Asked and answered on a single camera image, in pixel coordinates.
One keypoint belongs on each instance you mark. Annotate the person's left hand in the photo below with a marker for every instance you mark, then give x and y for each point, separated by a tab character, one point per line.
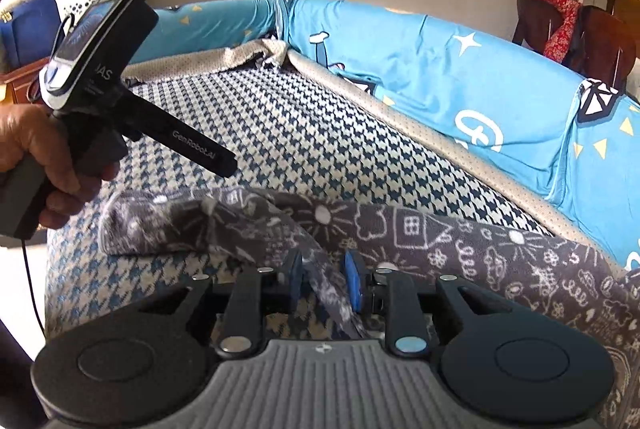
30	134

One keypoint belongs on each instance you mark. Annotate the blue cartoon-print sofa cover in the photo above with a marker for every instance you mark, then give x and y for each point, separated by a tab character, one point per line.
425	59

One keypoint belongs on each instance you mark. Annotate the houndstooth sofa seat cover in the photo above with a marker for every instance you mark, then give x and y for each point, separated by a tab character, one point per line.
300	134

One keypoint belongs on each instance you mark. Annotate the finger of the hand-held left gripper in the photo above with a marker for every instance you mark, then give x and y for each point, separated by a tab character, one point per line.
224	164

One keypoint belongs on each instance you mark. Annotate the wooden cabinet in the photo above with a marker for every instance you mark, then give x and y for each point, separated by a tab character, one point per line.
20	84

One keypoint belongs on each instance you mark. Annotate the dark blue cloth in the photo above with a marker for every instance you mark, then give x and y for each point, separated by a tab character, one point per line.
25	29

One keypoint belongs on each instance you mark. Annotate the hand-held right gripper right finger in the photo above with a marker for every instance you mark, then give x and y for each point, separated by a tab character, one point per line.
352	281

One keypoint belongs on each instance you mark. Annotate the dark wooden dining chair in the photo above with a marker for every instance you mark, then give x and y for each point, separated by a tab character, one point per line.
600	44

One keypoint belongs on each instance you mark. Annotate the grey doodle-print fleece jacket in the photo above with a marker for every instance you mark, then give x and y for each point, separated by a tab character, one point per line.
450	239

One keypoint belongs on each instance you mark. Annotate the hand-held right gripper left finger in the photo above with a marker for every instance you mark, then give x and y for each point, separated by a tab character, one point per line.
295	271

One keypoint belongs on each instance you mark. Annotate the red floral cloth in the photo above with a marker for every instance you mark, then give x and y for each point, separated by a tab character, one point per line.
560	34

